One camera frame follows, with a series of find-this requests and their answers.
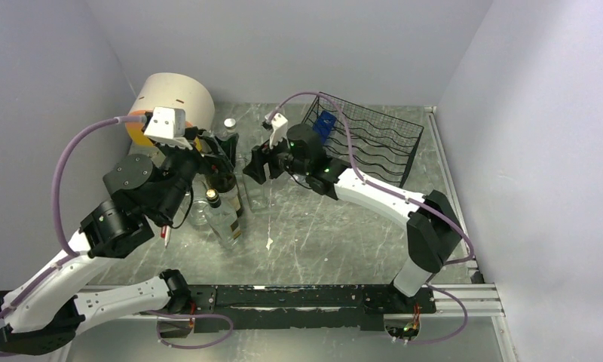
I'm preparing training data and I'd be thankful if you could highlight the clear bottle silver cap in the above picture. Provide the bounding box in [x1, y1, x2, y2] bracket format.
[218, 118, 239, 150]

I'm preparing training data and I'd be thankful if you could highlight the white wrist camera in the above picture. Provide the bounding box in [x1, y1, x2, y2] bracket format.
[143, 106, 192, 149]
[262, 112, 289, 149]

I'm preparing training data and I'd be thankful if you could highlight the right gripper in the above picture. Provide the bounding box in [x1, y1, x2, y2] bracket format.
[243, 128, 310, 185]

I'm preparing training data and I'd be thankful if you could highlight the black wire wine rack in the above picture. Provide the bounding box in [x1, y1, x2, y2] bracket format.
[302, 94, 424, 188]

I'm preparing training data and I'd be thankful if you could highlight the blue square bottle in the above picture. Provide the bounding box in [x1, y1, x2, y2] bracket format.
[312, 110, 338, 145]

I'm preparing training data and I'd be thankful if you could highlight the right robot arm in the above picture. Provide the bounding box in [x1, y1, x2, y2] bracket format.
[243, 124, 466, 312]

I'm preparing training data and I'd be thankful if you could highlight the red and white pen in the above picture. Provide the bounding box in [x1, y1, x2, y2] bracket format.
[161, 225, 172, 249]

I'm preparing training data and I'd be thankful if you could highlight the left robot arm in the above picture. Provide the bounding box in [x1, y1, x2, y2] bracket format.
[0, 127, 210, 357]

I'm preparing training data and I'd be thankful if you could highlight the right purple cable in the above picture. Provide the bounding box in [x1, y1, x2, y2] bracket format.
[267, 91, 476, 347]

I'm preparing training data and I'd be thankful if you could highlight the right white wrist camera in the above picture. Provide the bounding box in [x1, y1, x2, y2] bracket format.
[262, 112, 289, 149]

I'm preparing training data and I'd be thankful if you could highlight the dark green wine bottle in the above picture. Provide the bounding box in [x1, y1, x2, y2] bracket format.
[205, 172, 244, 216]

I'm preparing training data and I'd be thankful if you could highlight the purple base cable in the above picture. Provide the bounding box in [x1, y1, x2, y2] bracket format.
[156, 309, 235, 350]

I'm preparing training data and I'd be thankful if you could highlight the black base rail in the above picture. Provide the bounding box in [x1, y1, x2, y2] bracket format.
[139, 284, 497, 336]

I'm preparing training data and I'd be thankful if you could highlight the clear bottle gold cap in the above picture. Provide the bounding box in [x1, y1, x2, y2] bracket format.
[204, 189, 242, 249]

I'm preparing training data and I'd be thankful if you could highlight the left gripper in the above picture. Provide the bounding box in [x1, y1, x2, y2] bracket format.
[158, 126, 239, 222]

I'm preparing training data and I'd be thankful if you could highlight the clear bottle white cap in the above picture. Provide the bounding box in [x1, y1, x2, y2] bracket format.
[180, 181, 208, 227]

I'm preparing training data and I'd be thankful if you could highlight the cream and orange cylinder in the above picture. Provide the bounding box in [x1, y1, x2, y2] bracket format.
[129, 72, 215, 130]

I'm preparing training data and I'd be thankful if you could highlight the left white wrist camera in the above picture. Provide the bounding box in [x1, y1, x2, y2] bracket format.
[143, 106, 192, 149]

